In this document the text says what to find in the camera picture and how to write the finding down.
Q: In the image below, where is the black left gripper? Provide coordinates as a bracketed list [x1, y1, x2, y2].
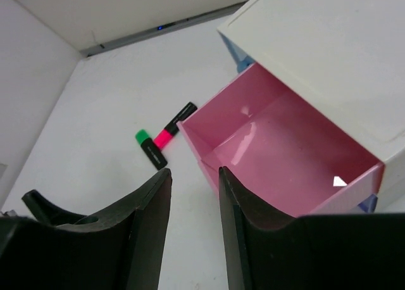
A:
[0, 189, 86, 226]

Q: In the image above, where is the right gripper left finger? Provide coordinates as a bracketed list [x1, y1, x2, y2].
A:
[58, 168, 172, 289]

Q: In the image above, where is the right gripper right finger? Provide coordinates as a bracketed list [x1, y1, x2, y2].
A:
[219, 167, 297, 289]

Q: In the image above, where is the pink drawer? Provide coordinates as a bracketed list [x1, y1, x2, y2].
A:
[179, 64, 384, 217]

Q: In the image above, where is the dark blue drawer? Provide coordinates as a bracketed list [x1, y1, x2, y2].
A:
[352, 194, 378, 214]

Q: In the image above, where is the light blue drawer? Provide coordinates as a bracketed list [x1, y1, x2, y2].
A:
[220, 33, 255, 73]

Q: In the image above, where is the green cap marker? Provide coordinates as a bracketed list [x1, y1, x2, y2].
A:
[135, 129, 168, 170]

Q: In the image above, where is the black pink highlighter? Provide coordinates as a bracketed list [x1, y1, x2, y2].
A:
[154, 102, 197, 150]

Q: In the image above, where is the white drawer cabinet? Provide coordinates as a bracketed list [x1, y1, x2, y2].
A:
[218, 0, 404, 211]

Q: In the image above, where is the metal rail back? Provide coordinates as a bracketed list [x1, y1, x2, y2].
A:
[79, 1, 246, 58]

